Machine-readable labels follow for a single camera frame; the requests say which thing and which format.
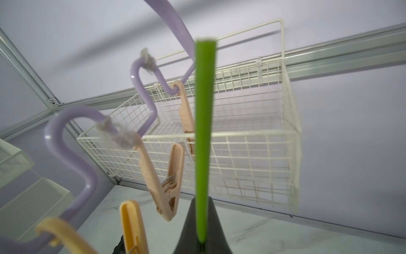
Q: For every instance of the white wire wall basket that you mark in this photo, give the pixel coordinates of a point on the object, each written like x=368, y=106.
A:
x=255, y=152

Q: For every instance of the purple clip hanger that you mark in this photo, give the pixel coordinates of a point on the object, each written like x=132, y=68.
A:
x=54, y=129

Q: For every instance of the white mesh tiered shelf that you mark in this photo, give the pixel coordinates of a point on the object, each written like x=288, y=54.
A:
x=44, y=198

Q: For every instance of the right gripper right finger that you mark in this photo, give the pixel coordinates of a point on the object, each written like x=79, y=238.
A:
x=216, y=242

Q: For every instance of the pale yellow tulip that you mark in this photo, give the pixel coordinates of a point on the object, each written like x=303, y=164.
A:
x=205, y=68

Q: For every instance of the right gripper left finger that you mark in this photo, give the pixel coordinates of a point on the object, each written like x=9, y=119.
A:
x=188, y=242

